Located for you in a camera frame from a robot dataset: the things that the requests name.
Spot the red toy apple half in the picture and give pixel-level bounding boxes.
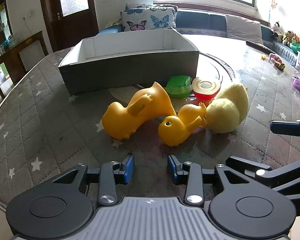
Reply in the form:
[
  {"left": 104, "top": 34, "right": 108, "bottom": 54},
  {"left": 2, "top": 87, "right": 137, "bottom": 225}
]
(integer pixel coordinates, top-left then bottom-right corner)
[{"left": 192, "top": 77, "right": 223, "bottom": 105}]

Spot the green plastic toy piece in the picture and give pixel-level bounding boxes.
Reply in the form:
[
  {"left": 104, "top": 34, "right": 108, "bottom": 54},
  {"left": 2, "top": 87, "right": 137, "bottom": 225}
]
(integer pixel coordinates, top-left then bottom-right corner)
[{"left": 164, "top": 75, "right": 193, "bottom": 98}]

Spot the dark wooden cabinet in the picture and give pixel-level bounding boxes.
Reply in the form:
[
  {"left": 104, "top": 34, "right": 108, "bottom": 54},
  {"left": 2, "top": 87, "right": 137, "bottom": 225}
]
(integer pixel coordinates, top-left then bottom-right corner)
[{"left": 0, "top": 31, "right": 49, "bottom": 98}]

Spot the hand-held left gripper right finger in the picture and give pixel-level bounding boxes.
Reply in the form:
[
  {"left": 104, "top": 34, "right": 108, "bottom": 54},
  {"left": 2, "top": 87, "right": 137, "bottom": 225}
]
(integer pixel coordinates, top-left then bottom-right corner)
[{"left": 167, "top": 154, "right": 255, "bottom": 207}]

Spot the black and white stuffed toy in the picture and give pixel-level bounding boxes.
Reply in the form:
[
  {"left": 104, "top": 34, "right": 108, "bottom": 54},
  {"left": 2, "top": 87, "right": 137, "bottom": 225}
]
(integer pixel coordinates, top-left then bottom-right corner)
[{"left": 270, "top": 21, "right": 282, "bottom": 39}]

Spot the small orange toy duck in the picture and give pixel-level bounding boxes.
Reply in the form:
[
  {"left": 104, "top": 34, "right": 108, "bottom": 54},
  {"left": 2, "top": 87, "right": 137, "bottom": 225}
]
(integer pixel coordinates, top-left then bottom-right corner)
[{"left": 157, "top": 102, "right": 207, "bottom": 147}]

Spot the dark blue sofa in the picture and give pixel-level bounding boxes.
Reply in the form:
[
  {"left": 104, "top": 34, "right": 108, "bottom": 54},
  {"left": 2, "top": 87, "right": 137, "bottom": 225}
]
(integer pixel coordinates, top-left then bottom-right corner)
[{"left": 176, "top": 8, "right": 298, "bottom": 65}]

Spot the large orange toy duck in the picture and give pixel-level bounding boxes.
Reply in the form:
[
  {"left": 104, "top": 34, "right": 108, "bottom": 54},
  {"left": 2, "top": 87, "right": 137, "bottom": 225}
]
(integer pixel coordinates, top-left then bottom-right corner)
[{"left": 102, "top": 81, "right": 177, "bottom": 140}]

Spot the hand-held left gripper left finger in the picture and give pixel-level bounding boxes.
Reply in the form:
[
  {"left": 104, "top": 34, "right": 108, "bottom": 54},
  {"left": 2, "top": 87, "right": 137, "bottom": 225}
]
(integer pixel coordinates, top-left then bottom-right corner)
[{"left": 52, "top": 153, "right": 135, "bottom": 207}]

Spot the yellow plush chick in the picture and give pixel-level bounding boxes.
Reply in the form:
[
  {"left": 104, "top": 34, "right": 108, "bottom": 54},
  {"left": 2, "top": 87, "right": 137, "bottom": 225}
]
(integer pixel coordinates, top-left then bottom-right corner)
[{"left": 205, "top": 82, "right": 249, "bottom": 134}]

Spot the grey star quilted table cover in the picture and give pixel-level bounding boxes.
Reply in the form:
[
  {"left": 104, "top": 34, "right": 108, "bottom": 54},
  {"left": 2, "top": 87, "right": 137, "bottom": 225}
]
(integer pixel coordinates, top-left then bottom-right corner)
[{"left": 0, "top": 34, "right": 300, "bottom": 205}]

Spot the grey cushion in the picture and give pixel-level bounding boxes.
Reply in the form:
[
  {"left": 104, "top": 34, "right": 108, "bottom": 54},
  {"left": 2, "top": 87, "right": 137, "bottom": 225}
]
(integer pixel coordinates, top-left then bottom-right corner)
[{"left": 225, "top": 14, "right": 264, "bottom": 45}]

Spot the cluster of stuffed toys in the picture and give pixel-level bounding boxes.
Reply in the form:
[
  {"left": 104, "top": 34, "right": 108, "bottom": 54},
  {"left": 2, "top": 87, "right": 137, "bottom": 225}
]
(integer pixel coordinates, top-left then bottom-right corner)
[{"left": 280, "top": 30, "right": 300, "bottom": 46}]

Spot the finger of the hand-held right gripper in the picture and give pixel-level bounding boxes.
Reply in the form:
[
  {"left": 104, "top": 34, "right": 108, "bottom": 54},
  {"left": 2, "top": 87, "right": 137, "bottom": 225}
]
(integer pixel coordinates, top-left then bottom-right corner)
[
  {"left": 270, "top": 116, "right": 300, "bottom": 143},
  {"left": 226, "top": 156, "right": 300, "bottom": 197}
]

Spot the butterfly print pillow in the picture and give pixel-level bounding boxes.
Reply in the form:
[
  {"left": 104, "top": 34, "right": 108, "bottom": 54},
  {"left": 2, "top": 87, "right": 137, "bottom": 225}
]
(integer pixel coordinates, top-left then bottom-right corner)
[
  {"left": 120, "top": 7, "right": 177, "bottom": 32},
  {"left": 125, "top": 3, "right": 178, "bottom": 12}
]

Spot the dark wooden door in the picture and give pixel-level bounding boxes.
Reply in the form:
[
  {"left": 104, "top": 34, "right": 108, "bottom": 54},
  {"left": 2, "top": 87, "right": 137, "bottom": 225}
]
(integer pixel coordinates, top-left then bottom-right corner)
[{"left": 37, "top": 0, "right": 100, "bottom": 53}]

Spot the grey cardboard box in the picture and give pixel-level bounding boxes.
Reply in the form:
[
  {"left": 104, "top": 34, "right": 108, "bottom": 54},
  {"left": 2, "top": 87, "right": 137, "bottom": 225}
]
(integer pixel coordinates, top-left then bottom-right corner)
[{"left": 58, "top": 27, "right": 200, "bottom": 95}]

